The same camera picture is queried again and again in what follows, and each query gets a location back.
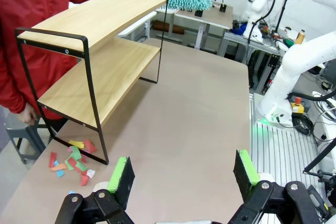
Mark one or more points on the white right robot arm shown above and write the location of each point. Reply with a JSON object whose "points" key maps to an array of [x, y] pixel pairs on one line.
{"points": [[286, 82]]}

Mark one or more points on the two-tier wooden shelf black frame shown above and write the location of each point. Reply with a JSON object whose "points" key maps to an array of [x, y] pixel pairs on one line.
{"points": [[105, 16]]}

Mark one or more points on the blue object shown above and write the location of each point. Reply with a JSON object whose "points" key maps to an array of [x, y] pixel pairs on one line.
{"points": [[241, 29]]}

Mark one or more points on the aluminium frame workbench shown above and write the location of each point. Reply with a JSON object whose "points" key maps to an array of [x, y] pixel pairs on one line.
{"points": [[265, 58]]}

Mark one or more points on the wooden top desk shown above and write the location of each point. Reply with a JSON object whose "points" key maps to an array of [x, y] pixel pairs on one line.
{"points": [[210, 18]]}

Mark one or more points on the green paper scrap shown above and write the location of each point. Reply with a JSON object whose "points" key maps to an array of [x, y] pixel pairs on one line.
{"points": [[69, 163], [76, 153], [81, 166]]}

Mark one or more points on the white paper scrap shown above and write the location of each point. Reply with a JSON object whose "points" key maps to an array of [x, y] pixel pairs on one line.
{"points": [[90, 173]]}

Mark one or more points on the grey stool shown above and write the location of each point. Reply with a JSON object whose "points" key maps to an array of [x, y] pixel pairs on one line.
{"points": [[31, 134]]}

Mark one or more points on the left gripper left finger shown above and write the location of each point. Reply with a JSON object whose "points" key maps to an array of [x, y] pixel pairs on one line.
{"points": [[123, 182]]}

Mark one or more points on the yellow emergency stop box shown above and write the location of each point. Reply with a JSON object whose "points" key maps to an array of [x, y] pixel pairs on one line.
{"points": [[298, 108]]}

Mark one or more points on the person's right forearm red sleeve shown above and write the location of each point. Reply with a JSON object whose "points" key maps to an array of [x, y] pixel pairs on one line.
{"points": [[13, 85]]}

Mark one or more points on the brown bottle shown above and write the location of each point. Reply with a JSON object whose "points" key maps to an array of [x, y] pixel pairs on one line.
{"points": [[300, 37]]}

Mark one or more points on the brown cylinder rolls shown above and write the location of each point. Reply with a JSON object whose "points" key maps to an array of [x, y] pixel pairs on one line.
{"points": [[162, 26]]}

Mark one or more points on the white rounded-corner table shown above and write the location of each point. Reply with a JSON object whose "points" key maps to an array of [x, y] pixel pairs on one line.
{"points": [[136, 26]]}

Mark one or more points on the pink paper scrap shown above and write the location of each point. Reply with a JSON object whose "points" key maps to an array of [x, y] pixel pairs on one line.
{"points": [[69, 149]]}

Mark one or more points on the blue paper scrap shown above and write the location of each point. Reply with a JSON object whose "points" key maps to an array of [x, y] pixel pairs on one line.
{"points": [[56, 163], [71, 192], [60, 173]]}

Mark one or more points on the yellow paper scrap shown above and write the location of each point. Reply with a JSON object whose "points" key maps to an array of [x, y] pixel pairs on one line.
{"points": [[76, 143]]}

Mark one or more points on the person's right hand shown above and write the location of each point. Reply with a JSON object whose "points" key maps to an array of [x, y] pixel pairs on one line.
{"points": [[27, 113]]}

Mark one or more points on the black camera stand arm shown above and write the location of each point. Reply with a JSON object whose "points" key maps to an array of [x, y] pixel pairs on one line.
{"points": [[321, 174]]}

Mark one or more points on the small red paper scrap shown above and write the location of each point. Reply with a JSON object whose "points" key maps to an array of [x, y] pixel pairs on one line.
{"points": [[84, 172]]}

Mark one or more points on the aluminium slatted platform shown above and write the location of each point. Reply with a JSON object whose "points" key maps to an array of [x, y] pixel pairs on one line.
{"points": [[283, 150]]}

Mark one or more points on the orange paper scrap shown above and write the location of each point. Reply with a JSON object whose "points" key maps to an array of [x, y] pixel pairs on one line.
{"points": [[59, 167]]}

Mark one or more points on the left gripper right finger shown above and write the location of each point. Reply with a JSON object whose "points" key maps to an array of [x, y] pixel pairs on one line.
{"points": [[242, 176]]}

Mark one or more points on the small black stand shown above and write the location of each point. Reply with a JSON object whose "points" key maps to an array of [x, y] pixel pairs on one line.
{"points": [[223, 8], [198, 13]]}

